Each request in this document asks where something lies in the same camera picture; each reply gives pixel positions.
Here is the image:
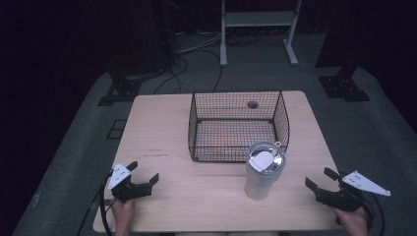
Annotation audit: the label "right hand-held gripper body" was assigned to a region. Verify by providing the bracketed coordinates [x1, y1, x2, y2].
[315, 170, 392, 212]

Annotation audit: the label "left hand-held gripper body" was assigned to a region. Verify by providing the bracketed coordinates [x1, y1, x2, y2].
[107, 163, 154, 203]

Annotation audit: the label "white tumbler with clear lid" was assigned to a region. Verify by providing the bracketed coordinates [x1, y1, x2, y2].
[244, 141, 287, 202]

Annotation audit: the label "black wire basket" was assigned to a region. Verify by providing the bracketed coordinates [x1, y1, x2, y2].
[188, 90, 291, 163]

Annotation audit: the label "person's left hand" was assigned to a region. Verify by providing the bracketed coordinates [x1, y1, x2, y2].
[110, 198, 137, 236]

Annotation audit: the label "person's right hand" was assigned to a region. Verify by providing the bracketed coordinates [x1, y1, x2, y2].
[331, 206, 370, 236]

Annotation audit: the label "black stand base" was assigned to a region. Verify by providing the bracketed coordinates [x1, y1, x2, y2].
[318, 63, 372, 103]
[96, 70, 165, 107]

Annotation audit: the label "white metal stand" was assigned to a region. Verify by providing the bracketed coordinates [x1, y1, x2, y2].
[219, 0, 303, 68]

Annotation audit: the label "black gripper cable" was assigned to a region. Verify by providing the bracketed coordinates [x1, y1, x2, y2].
[361, 191, 387, 236]
[98, 171, 114, 236]

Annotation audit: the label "black floor cable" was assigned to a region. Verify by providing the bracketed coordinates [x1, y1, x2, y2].
[152, 48, 224, 95]

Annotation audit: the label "white floor cables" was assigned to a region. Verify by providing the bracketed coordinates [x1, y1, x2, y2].
[175, 30, 224, 56]

